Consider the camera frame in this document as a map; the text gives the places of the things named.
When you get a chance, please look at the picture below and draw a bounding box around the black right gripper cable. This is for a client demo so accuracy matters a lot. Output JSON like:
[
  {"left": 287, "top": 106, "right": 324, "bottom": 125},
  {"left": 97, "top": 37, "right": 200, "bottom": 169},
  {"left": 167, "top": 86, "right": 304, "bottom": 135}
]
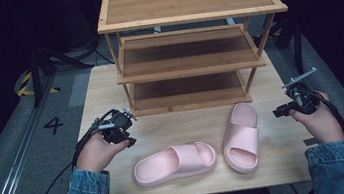
[{"left": 303, "top": 84, "right": 344, "bottom": 145}]

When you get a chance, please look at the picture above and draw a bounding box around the grey tape piece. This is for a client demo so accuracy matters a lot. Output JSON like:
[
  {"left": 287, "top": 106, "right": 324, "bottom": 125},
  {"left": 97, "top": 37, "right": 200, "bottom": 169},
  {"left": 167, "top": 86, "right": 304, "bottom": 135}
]
[{"left": 303, "top": 136, "right": 319, "bottom": 147}]

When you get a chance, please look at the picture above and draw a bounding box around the person's right hand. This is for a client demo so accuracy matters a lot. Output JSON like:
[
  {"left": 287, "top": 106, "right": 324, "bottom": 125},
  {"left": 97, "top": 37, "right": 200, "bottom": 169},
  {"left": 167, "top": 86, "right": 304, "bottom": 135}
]
[{"left": 286, "top": 88, "right": 344, "bottom": 149}]

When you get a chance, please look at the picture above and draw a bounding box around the person's left hand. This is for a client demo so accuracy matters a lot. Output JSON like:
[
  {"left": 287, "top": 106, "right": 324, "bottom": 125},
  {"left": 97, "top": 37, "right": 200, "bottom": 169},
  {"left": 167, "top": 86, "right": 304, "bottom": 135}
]
[{"left": 72, "top": 126, "right": 134, "bottom": 176}]

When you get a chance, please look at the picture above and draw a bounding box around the black metal stand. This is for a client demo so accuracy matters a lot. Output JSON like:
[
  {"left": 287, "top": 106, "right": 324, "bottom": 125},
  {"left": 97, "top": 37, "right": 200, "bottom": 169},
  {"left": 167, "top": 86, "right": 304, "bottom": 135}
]
[
  {"left": 289, "top": 19, "right": 308, "bottom": 74},
  {"left": 26, "top": 41, "right": 94, "bottom": 109}
]

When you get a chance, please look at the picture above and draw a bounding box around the pink slide slipper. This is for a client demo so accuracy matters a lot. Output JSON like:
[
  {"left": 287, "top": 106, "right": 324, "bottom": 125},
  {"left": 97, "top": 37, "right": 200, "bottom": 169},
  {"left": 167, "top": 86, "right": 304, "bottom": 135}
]
[
  {"left": 130, "top": 139, "right": 221, "bottom": 190},
  {"left": 217, "top": 100, "right": 265, "bottom": 177}
]

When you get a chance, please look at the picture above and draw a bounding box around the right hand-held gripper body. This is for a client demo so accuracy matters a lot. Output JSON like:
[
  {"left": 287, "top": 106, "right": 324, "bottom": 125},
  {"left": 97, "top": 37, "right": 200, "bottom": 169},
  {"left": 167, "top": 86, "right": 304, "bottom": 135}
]
[{"left": 280, "top": 67, "right": 323, "bottom": 118}]

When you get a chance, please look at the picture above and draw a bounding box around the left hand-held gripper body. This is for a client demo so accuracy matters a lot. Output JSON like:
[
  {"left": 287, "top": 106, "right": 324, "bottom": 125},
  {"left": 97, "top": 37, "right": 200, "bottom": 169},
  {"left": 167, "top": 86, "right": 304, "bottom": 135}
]
[{"left": 94, "top": 105, "right": 142, "bottom": 148}]

